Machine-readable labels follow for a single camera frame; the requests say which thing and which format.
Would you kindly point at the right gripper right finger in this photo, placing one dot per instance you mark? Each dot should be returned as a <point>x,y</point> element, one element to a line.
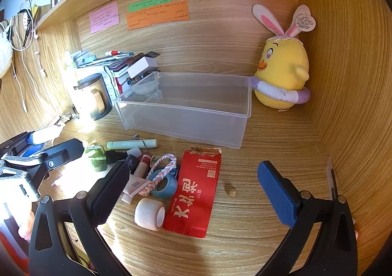
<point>334,251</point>

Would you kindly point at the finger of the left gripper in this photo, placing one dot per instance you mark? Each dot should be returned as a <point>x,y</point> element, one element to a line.
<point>20,145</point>
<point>55,157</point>

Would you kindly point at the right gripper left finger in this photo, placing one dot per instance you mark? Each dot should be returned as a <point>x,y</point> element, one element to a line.
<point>51,251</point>

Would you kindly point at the black dropper bottle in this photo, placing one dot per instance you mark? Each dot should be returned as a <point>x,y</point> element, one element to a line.
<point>113,156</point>

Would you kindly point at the pale green tube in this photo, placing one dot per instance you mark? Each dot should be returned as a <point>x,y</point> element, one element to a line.
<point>129,144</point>

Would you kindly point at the red cap lip gloss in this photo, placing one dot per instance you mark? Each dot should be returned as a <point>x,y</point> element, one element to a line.
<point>143,167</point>

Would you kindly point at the blue tape roll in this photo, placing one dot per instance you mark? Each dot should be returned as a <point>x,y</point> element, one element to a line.
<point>166,188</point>

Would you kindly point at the red paper packet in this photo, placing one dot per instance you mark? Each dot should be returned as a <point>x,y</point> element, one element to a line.
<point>191,206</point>

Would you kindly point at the brown mug with lid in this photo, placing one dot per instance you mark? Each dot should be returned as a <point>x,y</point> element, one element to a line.
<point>93,96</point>

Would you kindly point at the stack of books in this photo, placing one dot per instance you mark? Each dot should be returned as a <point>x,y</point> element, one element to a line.
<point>112,68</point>

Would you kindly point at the bowl of glass marbles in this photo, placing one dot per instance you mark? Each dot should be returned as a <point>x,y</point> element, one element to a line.
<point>148,85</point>

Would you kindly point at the red white marker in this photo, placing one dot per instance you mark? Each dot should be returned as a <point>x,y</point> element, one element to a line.
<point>118,53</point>

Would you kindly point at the white small box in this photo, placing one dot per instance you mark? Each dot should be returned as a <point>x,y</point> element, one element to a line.
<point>143,65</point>

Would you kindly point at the pink sticky note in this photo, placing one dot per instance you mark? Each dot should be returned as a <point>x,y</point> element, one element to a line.
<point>103,18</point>

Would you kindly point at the clear plastic storage bin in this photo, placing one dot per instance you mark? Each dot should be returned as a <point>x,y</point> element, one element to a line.
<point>200,107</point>

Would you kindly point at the green sticky note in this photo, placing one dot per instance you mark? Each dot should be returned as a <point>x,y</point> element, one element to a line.
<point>143,4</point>

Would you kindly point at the yellow chick plush toy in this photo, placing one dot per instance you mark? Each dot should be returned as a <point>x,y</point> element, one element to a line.
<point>283,69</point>

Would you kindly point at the orange sticky note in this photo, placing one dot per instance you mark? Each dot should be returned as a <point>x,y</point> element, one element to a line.
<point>159,14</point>

